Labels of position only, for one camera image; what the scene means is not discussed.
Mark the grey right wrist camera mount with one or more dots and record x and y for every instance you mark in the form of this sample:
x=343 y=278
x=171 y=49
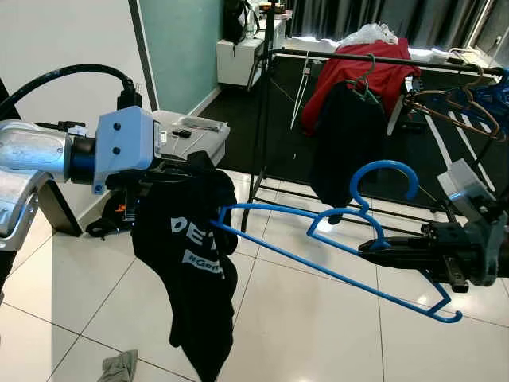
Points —
x=465 y=187

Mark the blue plastic hanger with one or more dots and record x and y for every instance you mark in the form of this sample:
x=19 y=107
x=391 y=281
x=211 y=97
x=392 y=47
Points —
x=497 y=94
x=384 y=163

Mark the black metal clothes rack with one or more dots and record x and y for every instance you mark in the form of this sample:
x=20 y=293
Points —
x=318 y=55

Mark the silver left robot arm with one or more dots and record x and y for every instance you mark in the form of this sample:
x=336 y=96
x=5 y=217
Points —
x=32 y=151

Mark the dark striped curtains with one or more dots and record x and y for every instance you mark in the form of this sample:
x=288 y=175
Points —
x=429 y=16

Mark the black floor bag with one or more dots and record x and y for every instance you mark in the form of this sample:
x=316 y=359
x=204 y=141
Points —
x=111 y=219

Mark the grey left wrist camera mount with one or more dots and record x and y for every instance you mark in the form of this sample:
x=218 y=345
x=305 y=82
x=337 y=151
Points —
x=127 y=147

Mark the green plastic hanger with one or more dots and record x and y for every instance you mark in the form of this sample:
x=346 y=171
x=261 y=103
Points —
x=371 y=68

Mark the white crumpled cloth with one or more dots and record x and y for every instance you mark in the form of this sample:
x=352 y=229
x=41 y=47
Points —
x=370 y=34

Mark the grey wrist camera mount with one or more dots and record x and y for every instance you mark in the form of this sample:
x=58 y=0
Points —
x=127 y=147
x=465 y=187

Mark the black backpack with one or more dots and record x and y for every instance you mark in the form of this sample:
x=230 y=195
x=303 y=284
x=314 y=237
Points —
x=235 y=20

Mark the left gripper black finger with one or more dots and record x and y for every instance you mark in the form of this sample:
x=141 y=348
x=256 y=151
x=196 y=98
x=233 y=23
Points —
x=191 y=172
x=191 y=160

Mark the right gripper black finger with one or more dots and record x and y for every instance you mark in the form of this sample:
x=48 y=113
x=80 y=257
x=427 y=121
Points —
x=398 y=258
x=398 y=243

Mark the grey flat remote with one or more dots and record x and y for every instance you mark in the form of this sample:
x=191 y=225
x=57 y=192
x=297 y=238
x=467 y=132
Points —
x=203 y=123

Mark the navy blue hung garment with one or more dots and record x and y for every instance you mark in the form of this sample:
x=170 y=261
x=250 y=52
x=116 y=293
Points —
x=346 y=143

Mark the small black device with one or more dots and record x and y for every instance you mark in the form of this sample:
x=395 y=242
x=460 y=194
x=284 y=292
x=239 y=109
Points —
x=183 y=132

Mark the grey green garment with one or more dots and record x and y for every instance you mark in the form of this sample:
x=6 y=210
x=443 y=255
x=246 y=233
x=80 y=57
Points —
x=119 y=368

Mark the dark navy printed shirt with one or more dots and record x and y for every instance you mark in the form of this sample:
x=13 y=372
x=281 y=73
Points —
x=191 y=286

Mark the red cloth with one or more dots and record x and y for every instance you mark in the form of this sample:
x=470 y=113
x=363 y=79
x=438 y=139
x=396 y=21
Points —
x=394 y=72

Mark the white shelf unit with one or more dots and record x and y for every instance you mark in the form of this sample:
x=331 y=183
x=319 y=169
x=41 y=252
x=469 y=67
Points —
x=238 y=64

